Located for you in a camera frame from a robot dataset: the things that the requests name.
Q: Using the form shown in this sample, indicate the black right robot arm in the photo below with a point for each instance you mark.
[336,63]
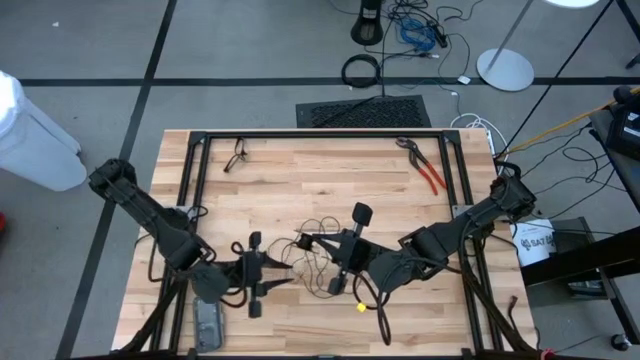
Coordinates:
[450,232]

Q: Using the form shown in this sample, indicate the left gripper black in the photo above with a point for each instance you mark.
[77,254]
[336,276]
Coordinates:
[250,274]

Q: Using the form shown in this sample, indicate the thin black slanted pole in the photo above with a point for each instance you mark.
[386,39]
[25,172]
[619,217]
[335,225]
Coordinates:
[560,73]

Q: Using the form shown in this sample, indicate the black device white label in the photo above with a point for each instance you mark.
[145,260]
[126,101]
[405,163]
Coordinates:
[631,132]

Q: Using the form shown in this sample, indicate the black eyeglasses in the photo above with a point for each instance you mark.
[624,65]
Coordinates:
[237,158]

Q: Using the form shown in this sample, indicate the black power strip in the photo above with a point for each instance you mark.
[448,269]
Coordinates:
[437,34]

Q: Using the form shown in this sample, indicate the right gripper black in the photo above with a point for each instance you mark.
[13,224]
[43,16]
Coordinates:
[355,250]

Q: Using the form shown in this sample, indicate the white lamp base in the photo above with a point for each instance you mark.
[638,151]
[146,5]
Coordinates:
[505,70]

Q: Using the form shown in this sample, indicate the grey rectangular pouch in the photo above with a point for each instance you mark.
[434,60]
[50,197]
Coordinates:
[207,330]

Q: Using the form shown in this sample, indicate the black stand foot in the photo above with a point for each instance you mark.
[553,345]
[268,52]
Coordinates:
[634,61]

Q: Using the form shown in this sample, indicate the black side cart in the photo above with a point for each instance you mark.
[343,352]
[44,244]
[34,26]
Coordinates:
[617,150]

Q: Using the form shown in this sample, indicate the black caster wheel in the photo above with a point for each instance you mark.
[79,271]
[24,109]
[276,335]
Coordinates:
[620,342]

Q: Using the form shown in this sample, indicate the black cylinder stand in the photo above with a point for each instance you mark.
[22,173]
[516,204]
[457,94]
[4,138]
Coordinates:
[367,27]

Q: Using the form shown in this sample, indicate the white power adapter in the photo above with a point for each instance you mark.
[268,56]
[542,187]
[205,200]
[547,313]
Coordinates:
[464,79]

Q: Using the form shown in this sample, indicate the black floor vent mat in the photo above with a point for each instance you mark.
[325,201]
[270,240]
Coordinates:
[365,112]

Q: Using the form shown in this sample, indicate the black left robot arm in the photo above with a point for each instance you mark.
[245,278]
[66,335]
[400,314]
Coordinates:
[150,220]

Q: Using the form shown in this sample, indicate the white trash bin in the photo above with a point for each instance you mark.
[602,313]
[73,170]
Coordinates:
[30,135]

